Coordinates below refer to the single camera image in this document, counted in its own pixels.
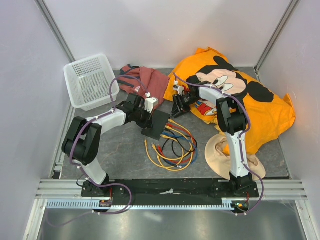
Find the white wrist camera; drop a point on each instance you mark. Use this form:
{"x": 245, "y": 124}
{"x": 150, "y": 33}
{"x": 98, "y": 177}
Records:
{"x": 180, "y": 89}
{"x": 150, "y": 102}

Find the beige hat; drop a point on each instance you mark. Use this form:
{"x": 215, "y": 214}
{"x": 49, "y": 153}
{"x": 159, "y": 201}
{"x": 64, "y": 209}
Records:
{"x": 220, "y": 162}

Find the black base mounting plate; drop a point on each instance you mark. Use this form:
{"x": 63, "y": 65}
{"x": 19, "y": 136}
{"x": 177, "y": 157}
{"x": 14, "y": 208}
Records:
{"x": 207, "y": 187}

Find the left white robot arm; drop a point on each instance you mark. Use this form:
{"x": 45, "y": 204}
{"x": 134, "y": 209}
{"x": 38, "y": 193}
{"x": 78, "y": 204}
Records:
{"x": 82, "y": 141}

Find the slotted metal cable duct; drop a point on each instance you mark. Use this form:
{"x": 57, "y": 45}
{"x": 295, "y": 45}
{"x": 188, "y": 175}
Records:
{"x": 226, "y": 205}

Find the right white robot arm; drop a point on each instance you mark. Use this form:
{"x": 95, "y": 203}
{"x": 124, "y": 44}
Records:
{"x": 233, "y": 120}

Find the orange Mickey Mouse shirt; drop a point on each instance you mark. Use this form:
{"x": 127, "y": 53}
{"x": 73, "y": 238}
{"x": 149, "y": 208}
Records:
{"x": 270, "y": 115}

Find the white plastic basket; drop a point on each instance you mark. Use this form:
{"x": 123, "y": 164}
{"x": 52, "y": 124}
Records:
{"x": 90, "y": 82}

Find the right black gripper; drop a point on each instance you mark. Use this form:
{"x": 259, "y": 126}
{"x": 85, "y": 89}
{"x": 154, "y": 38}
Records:
{"x": 176, "y": 109}

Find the black network switch box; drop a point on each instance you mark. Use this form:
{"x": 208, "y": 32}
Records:
{"x": 159, "y": 121}

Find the red folded shirt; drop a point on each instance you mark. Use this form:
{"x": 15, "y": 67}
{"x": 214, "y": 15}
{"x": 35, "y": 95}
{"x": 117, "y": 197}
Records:
{"x": 155, "y": 82}

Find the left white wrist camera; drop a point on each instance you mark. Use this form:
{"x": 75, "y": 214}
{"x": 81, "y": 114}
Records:
{"x": 150, "y": 102}

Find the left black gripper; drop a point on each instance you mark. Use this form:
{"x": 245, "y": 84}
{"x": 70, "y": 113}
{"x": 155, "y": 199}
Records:
{"x": 147, "y": 124}

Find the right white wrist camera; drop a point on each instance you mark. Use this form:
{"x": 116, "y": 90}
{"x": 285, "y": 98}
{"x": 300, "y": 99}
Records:
{"x": 180, "y": 89}

